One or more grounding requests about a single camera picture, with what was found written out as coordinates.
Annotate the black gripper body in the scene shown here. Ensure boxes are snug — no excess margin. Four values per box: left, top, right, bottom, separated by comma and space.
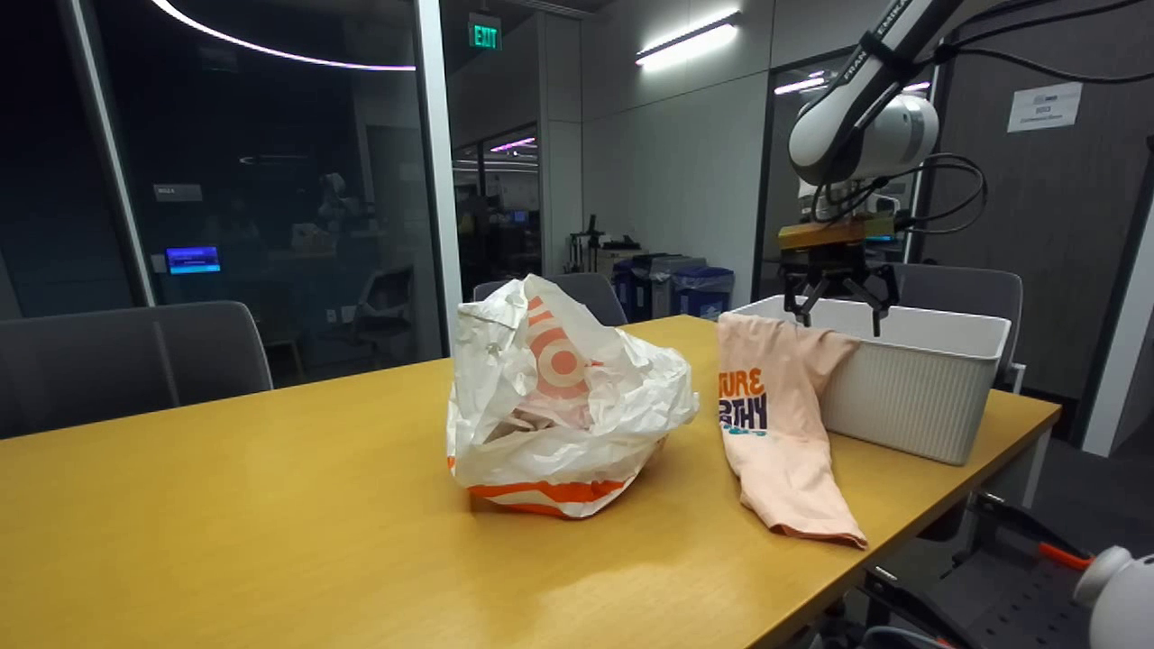
778, 243, 901, 301

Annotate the peach t-shirt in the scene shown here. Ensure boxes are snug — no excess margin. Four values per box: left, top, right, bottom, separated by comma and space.
716, 308, 874, 552

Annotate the white orange plastic bag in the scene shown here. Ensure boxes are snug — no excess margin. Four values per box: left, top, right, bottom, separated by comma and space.
444, 271, 702, 524

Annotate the white plastic bin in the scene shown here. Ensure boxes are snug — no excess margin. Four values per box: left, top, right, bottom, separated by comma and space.
734, 294, 1017, 470

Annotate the blue recycling bin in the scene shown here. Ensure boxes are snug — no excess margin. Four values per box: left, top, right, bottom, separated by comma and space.
672, 265, 741, 323

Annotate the dark waste bin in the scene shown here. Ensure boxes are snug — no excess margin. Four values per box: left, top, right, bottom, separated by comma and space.
611, 250, 682, 324

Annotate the long ceiling light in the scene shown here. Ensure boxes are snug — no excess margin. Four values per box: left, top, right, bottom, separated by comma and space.
630, 8, 747, 76

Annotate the green exit sign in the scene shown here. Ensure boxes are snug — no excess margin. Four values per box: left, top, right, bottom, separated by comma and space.
464, 13, 504, 56

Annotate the curved ceiling light strip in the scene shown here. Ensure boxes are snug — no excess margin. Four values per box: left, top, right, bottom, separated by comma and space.
147, 0, 423, 80

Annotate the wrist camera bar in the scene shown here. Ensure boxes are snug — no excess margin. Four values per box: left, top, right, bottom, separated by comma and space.
776, 210, 905, 254

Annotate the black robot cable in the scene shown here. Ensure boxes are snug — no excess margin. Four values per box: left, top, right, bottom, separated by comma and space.
931, 0, 1154, 89
886, 153, 993, 265

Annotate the white paper wall sign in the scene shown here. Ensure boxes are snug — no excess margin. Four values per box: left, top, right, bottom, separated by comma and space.
1002, 80, 1085, 136

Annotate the black tool orange handle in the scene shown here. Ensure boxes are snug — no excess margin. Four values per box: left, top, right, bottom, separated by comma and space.
973, 488, 1098, 579

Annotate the blue lit wall display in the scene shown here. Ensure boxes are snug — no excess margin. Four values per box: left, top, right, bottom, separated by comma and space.
164, 243, 229, 277

